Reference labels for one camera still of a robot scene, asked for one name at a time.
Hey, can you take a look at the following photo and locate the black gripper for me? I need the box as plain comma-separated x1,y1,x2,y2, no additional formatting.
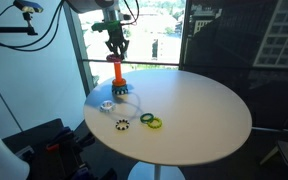
104,28,131,61

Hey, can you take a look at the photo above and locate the red toothed ring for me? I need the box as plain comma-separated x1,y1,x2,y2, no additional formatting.
105,54,123,64

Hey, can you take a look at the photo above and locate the orange stacking peg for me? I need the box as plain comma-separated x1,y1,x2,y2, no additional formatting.
113,61,123,83

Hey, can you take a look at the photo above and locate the dark window handrail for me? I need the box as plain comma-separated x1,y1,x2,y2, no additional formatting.
82,58,182,66

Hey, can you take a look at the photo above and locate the grey window mullion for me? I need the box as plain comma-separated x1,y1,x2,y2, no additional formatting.
61,0,96,96

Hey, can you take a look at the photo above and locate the black orange clamp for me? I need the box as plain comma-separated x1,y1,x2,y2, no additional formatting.
45,126,76,153

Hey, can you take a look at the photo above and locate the blue black clamp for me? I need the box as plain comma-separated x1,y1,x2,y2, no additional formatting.
71,164,92,180

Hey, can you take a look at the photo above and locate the black equipment stand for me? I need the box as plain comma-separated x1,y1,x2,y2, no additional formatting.
2,118,118,180

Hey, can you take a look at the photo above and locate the black backdrop panel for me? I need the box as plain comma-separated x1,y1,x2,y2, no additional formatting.
180,0,288,134

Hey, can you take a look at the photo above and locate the white rounded plastic housing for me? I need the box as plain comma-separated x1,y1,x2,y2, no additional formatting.
0,116,31,180

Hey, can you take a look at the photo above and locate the orange toothed ring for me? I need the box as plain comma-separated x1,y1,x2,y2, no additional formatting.
112,78,127,88

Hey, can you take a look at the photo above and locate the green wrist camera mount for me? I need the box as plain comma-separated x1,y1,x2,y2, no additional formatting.
91,20,122,34

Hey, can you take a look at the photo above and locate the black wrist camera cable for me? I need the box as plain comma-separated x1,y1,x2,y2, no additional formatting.
122,0,141,26

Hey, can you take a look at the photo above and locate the clear plastic ring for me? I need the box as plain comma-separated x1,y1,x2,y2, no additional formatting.
99,99,116,113

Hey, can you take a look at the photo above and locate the dark green ring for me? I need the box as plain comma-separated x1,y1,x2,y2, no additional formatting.
139,112,155,124

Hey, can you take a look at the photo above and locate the black and white ring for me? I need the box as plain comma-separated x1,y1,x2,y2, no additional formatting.
114,118,131,131

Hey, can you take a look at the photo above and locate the yellow-green toothed ring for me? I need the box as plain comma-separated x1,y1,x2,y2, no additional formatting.
146,116,163,130

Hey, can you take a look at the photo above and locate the blue-grey stereo camera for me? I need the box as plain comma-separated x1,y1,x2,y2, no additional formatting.
12,0,44,14

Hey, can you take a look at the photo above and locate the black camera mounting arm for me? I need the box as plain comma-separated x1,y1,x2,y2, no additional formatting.
0,12,39,36

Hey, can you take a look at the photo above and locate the white table pedestal base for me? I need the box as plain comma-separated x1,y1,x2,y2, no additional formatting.
127,161,186,180

